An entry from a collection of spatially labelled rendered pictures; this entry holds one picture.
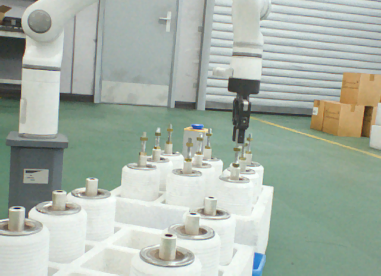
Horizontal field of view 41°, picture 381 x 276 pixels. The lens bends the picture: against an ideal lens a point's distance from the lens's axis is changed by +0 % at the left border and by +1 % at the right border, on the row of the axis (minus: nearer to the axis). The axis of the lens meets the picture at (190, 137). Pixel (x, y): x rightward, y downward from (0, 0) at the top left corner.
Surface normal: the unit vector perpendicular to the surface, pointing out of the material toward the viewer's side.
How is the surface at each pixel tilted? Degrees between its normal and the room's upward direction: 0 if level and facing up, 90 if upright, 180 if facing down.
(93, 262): 90
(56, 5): 86
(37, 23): 93
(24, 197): 90
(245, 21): 105
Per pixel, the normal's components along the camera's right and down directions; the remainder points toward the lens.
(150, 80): 0.26, 0.15
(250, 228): -0.24, 0.11
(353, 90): -0.95, -0.04
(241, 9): -0.54, 0.34
